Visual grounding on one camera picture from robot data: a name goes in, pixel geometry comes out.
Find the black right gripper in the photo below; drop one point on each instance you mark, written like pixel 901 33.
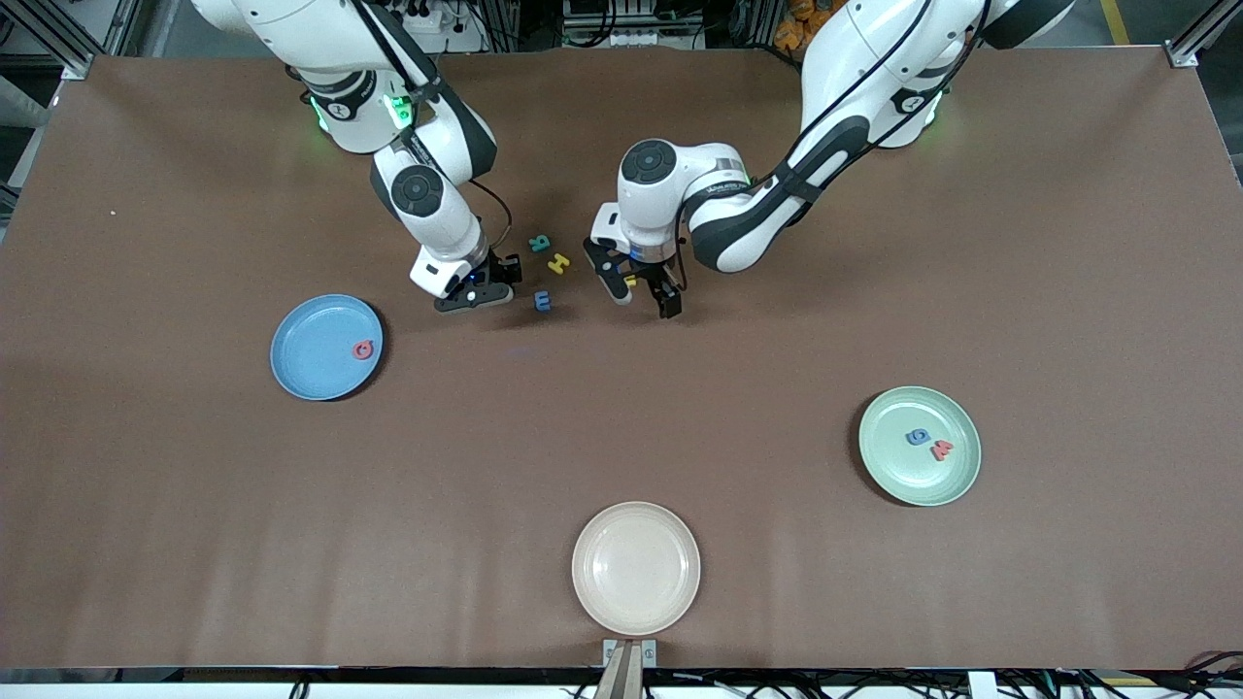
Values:
pixel 502 268

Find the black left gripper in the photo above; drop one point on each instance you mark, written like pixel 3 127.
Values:
pixel 654 276

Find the teal foam letter R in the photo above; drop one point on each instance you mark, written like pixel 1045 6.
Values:
pixel 539 243

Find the blue foam letter m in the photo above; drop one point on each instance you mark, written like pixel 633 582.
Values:
pixel 543 302

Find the red foam letter Q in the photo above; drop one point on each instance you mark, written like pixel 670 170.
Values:
pixel 363 349

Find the blue foam letter g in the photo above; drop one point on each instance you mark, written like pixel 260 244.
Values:
pixel 918 437

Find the red foam letter w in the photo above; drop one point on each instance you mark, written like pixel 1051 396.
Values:
pixel 942 449

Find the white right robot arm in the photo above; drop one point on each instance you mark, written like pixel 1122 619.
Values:
pixel 427 194

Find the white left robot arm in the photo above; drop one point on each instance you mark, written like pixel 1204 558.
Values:
pixel 670 194

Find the blue plate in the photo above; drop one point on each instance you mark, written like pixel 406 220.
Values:
pixel 316 354

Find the beige plate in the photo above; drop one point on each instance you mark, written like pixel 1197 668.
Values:
pixel 636 568

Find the green plate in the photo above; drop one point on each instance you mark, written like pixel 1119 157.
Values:
pixel 908 481

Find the yellow foam letter H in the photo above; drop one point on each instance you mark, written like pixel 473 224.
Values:
pixel 558 262

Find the white power strip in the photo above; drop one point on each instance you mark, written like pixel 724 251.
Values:
pixel 452 29

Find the white electronics box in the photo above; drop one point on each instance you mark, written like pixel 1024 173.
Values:
pixel 612 37

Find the metal table edge bracket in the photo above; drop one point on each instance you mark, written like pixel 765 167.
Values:
pixel 629 670

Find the aluminium frame post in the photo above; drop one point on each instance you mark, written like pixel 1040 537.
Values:
pixel 1187 50
pixel 73 66

